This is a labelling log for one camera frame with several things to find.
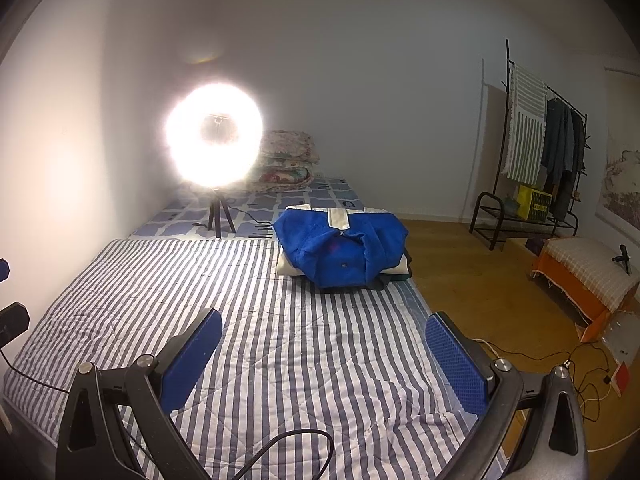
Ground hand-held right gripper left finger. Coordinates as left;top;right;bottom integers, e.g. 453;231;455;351
55;307;224;480

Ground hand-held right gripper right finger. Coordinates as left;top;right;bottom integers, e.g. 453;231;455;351
425;311;590;480

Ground beige and blue jacket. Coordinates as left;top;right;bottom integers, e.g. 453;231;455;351
272;205;411;291

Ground black clothes rack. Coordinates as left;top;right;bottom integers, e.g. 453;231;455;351
469;39;591;251

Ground dark hanging clothes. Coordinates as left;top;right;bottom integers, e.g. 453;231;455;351
540;97;587;221

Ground blue white striped blanket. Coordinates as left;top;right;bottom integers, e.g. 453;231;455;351
0;232;511;480

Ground dark navy garment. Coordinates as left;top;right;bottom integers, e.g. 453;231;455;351
367;247;415;293

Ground orange bench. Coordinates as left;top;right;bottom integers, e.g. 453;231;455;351
531;237;640;343

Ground blue patterned bed sheet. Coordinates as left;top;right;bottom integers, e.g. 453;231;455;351
129;175;371;241

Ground black light tripod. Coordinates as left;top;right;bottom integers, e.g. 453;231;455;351
206;187;238;240

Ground white checked cloth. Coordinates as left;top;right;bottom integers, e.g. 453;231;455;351
542;236;640;316

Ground small red packet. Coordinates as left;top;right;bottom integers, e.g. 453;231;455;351
611;362;632;396

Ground clear plastic bag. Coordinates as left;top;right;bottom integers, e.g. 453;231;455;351
602;310;640;366

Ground yellow box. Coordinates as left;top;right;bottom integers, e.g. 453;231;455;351
515;185;553;222

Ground small black tripod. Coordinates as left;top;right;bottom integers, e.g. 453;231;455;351
611;245;633;276

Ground folded floral quilts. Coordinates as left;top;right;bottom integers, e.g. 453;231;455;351
245;130;321;193

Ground green white striped towel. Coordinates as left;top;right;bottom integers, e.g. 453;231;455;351
502;62;548;186

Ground white floor cable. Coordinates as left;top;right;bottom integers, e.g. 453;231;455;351
470;337;623;453

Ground black floor cable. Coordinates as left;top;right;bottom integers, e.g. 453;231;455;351
565;345;617;422

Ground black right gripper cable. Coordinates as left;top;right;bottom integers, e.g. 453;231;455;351
235;427;337;480

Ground black ring light cable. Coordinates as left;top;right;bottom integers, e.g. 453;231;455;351
192;206;276;228

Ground wall poster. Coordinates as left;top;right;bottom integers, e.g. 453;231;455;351
595;65;640;233

